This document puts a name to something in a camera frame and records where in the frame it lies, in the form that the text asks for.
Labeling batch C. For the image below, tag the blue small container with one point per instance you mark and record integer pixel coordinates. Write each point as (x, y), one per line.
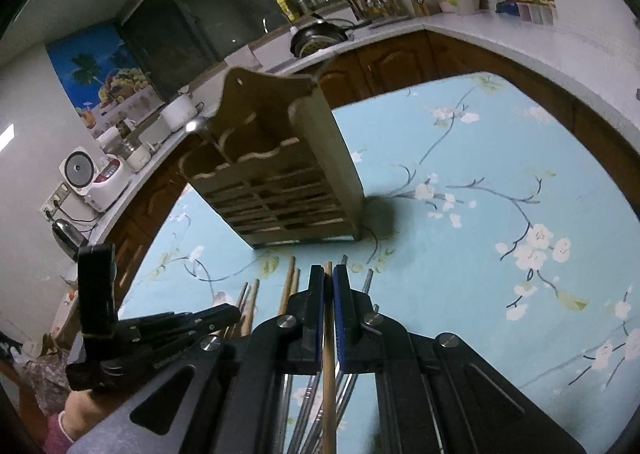
(506, 6)

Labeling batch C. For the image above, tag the black frying pan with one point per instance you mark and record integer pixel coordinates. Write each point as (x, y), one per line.
(320, 36)

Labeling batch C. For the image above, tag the white kitchen countertop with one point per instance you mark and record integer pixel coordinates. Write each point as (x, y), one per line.
(500, 33)

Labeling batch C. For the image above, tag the metal spoon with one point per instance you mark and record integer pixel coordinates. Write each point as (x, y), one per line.
(192, 125)

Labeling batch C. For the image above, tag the person's left forearm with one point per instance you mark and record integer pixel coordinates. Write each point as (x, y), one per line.
(56, 436)

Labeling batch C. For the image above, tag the fruit and palm wall poster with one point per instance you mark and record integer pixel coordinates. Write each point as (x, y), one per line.
(100, 73)

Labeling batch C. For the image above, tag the yellow bottle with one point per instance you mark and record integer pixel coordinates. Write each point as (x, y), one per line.
(286, 6)

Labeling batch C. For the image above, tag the small pot with glass lid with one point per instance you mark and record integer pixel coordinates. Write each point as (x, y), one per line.
(135, 153)

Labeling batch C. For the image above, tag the row of spice jars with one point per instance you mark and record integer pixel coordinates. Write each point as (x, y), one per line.
(537, 13)

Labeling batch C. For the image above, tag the steel electric kettle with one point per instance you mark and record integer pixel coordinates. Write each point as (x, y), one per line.
(69, 238)

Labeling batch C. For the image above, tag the white cooking pot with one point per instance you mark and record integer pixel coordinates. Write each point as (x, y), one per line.
(177, 113)

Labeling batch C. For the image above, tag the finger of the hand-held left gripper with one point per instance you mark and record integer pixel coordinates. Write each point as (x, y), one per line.
(200, 316)
(170, 346)

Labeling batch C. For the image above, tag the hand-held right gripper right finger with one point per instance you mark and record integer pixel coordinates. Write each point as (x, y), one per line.
(340, 314)

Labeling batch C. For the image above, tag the wooden utensil holder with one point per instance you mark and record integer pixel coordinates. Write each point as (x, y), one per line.
(280, 168)

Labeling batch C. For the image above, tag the wall power socket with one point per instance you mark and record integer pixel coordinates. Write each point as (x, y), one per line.
(55, 199)

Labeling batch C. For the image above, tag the wooden base cabinets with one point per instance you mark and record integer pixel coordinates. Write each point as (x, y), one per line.
(390, 63)

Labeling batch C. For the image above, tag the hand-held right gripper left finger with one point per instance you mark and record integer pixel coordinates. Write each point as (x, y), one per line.
(317, 314)

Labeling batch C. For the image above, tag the white rice cooker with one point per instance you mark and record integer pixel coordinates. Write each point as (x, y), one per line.
(105, 178)

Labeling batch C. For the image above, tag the person's left hand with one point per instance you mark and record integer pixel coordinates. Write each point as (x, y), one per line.
(92, 406)

